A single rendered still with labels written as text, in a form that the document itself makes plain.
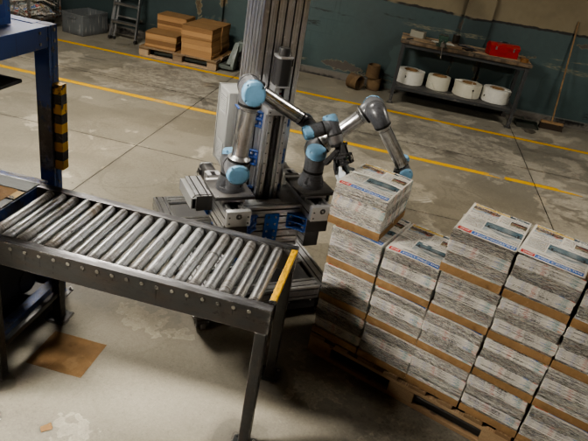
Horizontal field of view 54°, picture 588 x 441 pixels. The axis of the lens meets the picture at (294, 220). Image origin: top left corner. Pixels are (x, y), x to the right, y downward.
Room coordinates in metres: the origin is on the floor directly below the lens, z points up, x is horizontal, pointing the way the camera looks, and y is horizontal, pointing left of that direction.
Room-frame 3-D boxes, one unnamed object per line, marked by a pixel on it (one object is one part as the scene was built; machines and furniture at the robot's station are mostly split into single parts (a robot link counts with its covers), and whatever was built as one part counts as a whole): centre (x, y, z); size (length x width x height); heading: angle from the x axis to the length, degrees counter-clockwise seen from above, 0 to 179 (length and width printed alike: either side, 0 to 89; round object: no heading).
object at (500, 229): (2.42, -0.92, 1.06); 0.37 x 0.29 x 0.01; 153
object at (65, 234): (2.23, 0.98, 0.77); 0.47 x 0.05 x 0.05; 173
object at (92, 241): (2.22, 0.85, 0.77); 0.47 x 0.05 x 0.05; 173
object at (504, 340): (2.49, -0.80, 0.40); 1.16 x 0.38 x 0.51; 62
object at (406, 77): (8.53, -1.95, 0.55); 1.80 x 0.70 x 1.09; 83
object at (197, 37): (8.81, 2.05, 0.28); 1.20 x 0.83 x 0.57; 83
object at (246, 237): (2.44, 0.62, 0.74); 1.34 x 0.05 x 0.12; 83
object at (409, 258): (2.49, -0.80, 0.42); 1.17 x 0.39 x 0.83; 62
